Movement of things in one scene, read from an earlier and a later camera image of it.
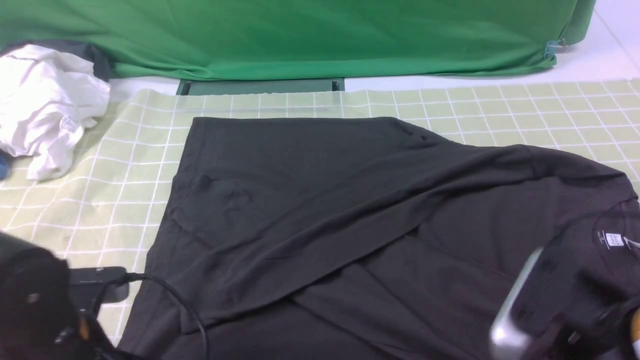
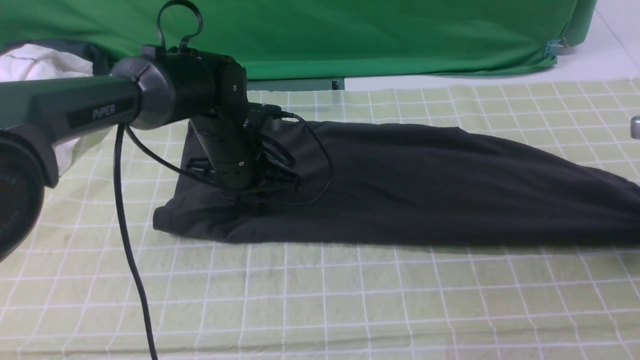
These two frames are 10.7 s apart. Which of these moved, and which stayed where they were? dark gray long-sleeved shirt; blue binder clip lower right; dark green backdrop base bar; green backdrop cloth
Moved: dark gray long-sleeved shirt
Stayed: green backdrop cloth; dark green backdrop base bar; blue binder clip lower right
